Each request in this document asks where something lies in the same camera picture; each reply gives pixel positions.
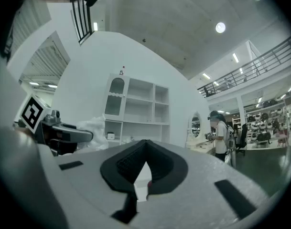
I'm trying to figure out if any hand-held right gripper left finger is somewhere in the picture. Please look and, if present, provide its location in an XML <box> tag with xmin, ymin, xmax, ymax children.
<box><xmin>99</xmin><ymin>139</ymin><xmax>148</xmax><ymax>225</ymax></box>

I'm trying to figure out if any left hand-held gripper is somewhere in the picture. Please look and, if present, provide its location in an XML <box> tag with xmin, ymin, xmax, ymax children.
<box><xmin>19</xmin><ymin>93</ymin><xmax>94</xmax><ymax>156</ymax></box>

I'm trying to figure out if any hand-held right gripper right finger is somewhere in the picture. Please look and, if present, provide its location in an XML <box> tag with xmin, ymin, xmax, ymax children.
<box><xmin>145</xmin><ymin>139</ymin><xmax>189</xmax><ymax>200</ymax></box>

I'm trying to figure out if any white plastic bag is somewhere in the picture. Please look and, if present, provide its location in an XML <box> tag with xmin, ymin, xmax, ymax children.
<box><xmin>76</xmin><ymin>114</ymin><xmax>109</xmax><ymax>152</ymax></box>

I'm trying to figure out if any person's left forearm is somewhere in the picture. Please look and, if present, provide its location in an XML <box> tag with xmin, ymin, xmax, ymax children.
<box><xmin>13</xmin><ymin>125</ymin><xmax>32</xmax><ymax>135</ymax></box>

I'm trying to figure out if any white vanity table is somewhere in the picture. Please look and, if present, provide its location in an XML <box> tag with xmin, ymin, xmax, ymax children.
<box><xmin>185</xmin><ymin>137</ymin><xmax>216</xmax><ymax>155</ymax></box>

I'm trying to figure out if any oval vanity mirror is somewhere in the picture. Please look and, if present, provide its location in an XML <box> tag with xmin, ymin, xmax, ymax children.
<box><xmin>188</xmin><ymin>111</ymin><xmax>203</xmax><ymax>139</ymax></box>

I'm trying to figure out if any white shelf cabinet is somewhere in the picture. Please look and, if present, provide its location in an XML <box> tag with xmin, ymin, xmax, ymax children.
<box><xmin>103</xmin><ymin>73</ymin><xmax>171</xmax><ymax>146</ymax></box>

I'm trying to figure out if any black office chair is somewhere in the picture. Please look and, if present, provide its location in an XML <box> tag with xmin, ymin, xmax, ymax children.
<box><xmin>235</xmin><ymin>124</ymin><xmax>248</xmax><ymax>156</ymax></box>

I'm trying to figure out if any black metal railing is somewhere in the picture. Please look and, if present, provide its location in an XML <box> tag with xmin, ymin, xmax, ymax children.
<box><xmin>70</xmin><ymin>0</ymin><xmax>94</xmax><ymax>45</ymax></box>
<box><xmin>197</xmin><ymin>33</ymin><xmax>291</xmax><ymax>98</ymax></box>

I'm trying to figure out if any shelf of helmets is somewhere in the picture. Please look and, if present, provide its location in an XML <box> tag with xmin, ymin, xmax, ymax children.
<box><xmin>245</xmin><ymin>98</ymin><xmax>291</xmax><ymax>150</ymax></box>

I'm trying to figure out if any pink chair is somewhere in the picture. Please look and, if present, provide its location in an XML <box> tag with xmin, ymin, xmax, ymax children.
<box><xmin>276</xmin><ymin>129</ymin><xmax>291</xmax><ymax>148</ymax></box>

